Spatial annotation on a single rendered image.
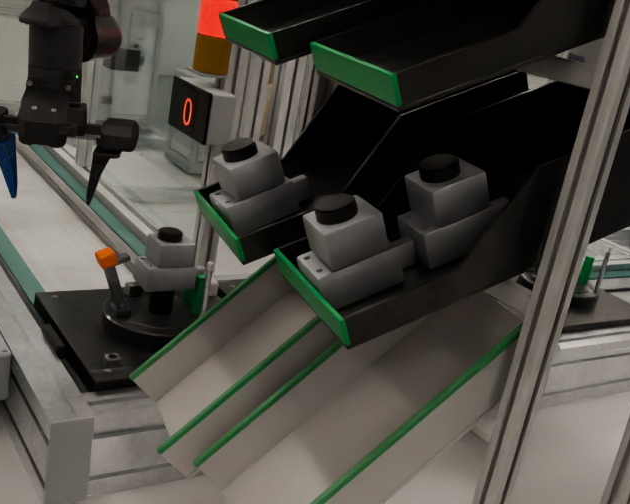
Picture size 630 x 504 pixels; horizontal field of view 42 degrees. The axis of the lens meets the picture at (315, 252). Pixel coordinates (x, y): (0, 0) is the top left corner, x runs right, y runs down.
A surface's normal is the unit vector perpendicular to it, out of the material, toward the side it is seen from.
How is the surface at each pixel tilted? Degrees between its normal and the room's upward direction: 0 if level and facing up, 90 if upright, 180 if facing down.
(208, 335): 90
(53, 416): 0
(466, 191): 90
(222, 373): 45
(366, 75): 115
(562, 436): 0
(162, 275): 90
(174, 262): 90
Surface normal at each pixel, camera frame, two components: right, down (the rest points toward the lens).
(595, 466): 0.18, -0.93
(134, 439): 0.53, 0.37
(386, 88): -0.90, 0.37
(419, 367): -0.51, -0.69
